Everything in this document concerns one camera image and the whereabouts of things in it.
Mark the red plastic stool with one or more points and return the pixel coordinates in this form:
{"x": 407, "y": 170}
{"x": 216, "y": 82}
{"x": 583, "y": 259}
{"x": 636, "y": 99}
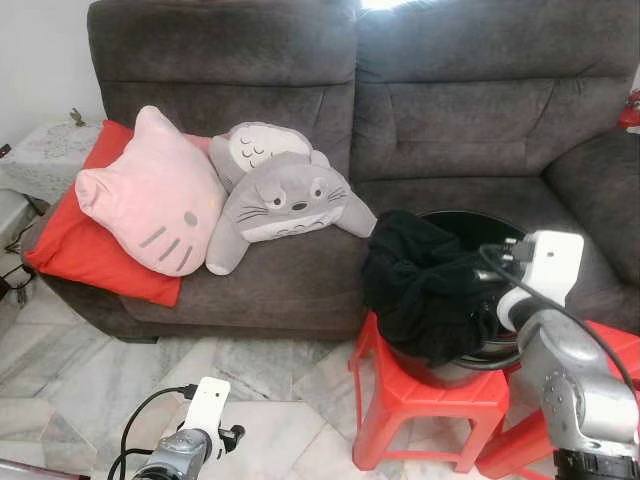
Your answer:
{"x": 430, "y": 405}
{"x": 615, "y": 340}

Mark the red cushion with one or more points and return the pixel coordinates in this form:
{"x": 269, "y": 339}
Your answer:
{"x": 90, "y": 260}

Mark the black plastic bucket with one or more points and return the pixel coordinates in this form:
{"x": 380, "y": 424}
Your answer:
{"x": 450, "y": 372}

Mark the plain black garment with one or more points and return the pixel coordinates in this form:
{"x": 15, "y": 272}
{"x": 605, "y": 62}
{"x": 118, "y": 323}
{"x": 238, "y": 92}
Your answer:
{"x": 420, "y": 290}

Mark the grey Totoro plush open eyes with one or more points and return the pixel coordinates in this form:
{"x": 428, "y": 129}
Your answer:
{"x": 290, "y": 195}

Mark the pink cat face pillow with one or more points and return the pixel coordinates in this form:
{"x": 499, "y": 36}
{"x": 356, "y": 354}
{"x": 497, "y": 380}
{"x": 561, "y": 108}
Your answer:
{"x": 150, "y": 200}

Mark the grey Totoro plush closed eyes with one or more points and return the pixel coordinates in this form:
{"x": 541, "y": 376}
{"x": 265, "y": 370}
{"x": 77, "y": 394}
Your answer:
{"x": 255, "y": 145}

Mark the white lace table cloth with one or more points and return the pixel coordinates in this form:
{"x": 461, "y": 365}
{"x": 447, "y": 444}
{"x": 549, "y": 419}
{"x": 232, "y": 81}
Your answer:
{"x": 45, "y": 155}

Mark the small brass figurine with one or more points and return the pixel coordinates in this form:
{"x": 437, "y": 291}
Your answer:
{"x": 76, "y": 118}

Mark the red fire extinguisher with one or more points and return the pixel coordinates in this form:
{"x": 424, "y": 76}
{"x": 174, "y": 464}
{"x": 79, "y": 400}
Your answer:
{"x": 630, "y": 112}

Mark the dark grey fabric sofa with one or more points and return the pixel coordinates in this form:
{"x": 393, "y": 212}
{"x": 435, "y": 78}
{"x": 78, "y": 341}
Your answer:
{"x": 450, "y": 120}

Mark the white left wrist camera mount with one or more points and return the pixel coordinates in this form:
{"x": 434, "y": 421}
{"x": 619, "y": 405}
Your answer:
{"x": 210, "y": 400}

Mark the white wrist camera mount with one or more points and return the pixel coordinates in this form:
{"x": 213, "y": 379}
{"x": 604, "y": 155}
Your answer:
{"x": 555, "y": 262}
{"x": 210, "y": 400}

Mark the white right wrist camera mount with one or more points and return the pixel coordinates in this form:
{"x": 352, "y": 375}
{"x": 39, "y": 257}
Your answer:
{"x": 555, "y": 262}

